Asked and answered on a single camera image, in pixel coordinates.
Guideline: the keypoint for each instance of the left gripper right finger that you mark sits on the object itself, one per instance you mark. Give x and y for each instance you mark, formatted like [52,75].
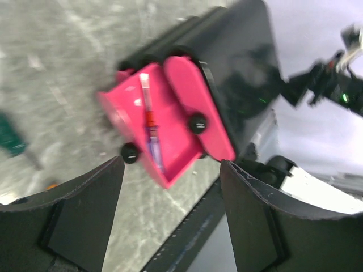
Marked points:
[271,231]

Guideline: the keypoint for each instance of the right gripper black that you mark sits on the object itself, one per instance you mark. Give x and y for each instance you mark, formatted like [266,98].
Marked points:
[325,80]

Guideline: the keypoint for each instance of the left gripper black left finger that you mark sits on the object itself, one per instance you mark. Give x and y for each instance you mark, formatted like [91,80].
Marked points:
[66,228]

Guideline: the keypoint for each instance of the black drawer cabinet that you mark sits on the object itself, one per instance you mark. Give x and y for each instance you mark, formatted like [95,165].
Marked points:
[233,48]

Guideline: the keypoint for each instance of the blue red screwdriver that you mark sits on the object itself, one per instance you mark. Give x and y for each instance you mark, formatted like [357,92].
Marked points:
[151,127]

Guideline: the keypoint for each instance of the pink top drawer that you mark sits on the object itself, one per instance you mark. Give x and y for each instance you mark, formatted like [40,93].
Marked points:
[203,118]

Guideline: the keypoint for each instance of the pink drawer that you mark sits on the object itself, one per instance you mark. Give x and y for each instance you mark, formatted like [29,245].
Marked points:
[144,109]
[203,118]

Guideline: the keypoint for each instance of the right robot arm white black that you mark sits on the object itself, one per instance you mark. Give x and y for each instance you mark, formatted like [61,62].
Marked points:
[304,187]

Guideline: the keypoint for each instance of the green long screwdriver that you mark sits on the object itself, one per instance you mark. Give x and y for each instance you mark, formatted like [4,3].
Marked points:
[13,142]

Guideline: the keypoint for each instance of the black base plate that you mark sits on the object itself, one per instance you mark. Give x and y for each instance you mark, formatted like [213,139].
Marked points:
[181,248]

